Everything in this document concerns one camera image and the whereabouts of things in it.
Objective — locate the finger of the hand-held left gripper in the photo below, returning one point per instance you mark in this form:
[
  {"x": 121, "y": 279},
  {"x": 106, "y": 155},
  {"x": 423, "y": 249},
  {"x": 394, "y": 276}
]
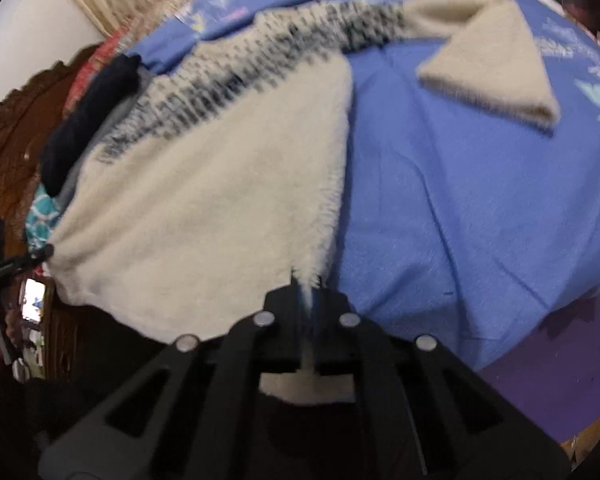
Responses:
[{"x": 15, "y": 266}]

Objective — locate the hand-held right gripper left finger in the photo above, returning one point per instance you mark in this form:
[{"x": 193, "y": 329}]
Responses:
[{"x": 280, "y": 320}]

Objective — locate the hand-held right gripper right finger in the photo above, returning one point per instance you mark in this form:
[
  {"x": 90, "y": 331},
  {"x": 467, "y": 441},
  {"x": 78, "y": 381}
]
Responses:
[{"x": 330, "y": 320}]

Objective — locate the smartphone with lit screen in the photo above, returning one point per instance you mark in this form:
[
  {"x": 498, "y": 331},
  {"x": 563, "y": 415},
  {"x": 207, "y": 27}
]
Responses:
[{"x": 32, "y": 300}]

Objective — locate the teal patterned pillow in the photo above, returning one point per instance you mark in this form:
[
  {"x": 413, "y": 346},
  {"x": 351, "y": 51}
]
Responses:
[{"x": 42, "y": 217}]

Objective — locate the wooden nightstand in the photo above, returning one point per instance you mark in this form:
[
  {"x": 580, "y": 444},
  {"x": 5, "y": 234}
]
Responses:
[{"x": 65, "y": 325}]

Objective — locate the carved wooden headboard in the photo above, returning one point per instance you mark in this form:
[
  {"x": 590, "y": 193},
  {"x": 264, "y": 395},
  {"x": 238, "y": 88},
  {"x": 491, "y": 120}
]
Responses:
[{"x": 15, "y": 135}]

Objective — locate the navy fuzzy folded garment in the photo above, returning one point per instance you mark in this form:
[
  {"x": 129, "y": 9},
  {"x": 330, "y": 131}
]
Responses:
[{"x": 85, "y": 115}]

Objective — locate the blue printed bed sheet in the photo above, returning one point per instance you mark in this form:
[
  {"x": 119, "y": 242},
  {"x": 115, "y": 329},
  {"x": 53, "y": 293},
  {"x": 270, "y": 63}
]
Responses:
[{"x": 455, "y": 200}]

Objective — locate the red patchwork quilt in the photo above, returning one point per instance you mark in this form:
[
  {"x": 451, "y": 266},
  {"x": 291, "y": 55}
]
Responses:
[{"x": 87, "y": 72}]

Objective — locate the purple floor mat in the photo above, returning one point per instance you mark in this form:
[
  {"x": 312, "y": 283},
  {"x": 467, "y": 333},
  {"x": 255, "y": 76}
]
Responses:
[{"x": 555, "y": 380}]

